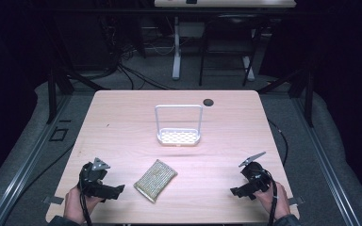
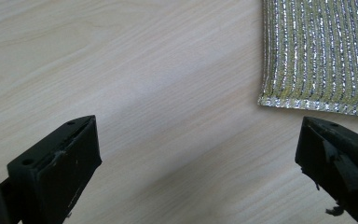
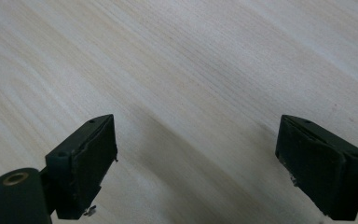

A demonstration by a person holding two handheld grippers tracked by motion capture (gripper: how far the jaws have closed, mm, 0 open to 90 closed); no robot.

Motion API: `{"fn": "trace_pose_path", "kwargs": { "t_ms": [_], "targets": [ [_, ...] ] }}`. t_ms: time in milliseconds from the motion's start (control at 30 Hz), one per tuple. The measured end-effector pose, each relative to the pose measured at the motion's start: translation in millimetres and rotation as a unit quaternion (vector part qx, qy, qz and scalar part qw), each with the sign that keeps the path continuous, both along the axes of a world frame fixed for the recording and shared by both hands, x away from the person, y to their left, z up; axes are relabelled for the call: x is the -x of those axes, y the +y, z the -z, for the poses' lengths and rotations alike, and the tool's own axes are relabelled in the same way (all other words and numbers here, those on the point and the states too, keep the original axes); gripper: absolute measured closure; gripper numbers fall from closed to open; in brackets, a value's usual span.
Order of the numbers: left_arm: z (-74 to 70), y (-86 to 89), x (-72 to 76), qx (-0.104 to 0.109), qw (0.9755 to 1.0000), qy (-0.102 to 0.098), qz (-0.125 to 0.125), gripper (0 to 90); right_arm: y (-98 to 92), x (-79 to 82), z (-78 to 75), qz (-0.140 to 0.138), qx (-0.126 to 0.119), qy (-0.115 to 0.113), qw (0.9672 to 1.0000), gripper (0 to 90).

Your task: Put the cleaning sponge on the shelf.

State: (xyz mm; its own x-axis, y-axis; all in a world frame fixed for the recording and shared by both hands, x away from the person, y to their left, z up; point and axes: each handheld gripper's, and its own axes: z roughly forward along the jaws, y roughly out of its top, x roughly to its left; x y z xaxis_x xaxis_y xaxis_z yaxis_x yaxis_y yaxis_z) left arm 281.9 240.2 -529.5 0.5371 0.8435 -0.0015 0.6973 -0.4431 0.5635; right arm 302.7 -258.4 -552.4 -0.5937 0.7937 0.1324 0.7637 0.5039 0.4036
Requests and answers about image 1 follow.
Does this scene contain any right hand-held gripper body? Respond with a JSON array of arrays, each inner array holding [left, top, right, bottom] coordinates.
[[238, 151, 272, 193]]

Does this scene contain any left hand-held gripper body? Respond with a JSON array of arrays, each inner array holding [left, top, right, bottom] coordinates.
[[77, 156, 111, 199]]

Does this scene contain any gold-green scouring sponge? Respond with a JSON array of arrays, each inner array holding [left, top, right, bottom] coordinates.
[[133, 158, 179, 204]]

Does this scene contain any white sponge holder rack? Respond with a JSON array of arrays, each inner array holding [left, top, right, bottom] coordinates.
[[154, 104, 204, 148]]

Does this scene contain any person's left hand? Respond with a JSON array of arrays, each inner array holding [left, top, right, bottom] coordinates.
[[62, 185, 106, 226]]

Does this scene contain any person's right hand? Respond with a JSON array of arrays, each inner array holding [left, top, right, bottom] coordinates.
[[252, 181, 292, 221]]

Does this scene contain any black tape square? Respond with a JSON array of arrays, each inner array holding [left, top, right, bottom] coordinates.
[[48, 126, 70, 142]]

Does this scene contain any black metal stand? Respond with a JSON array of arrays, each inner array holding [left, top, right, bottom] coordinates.
[[44, 59, 111, 125], [256, 59, 316, 128]]

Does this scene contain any black chair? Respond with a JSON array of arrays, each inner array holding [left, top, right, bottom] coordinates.
[[198, 13, 262, 88]]

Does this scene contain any white background desk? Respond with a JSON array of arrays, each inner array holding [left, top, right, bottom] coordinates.
[[154, 0, 297, 81]]

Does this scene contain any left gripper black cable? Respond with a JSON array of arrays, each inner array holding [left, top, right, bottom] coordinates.
[[78, 175, 93, 226]]

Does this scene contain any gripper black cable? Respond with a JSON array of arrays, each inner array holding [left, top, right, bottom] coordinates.
[[78, 175, 93, 226], [262, 169, 279, 226]]

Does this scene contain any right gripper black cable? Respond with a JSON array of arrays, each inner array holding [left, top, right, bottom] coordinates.
[[262, 169, 279, 226]]

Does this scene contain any grey table bracket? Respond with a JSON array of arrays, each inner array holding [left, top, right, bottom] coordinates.
[[288, 196, 305, 207], [41, 195, 65, 205]]

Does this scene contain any black floor cable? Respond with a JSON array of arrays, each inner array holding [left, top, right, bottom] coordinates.
[[10, 143, 76, 218], [267, 119, 289, 167]]

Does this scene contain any grey floor rail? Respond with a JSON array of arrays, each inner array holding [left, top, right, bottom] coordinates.
[[291, 97, 362, 226], [0, 93, 74, 226]]

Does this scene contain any bundle of black floor cables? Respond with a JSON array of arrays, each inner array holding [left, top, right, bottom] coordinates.
[[97, 12, 178, 92]]

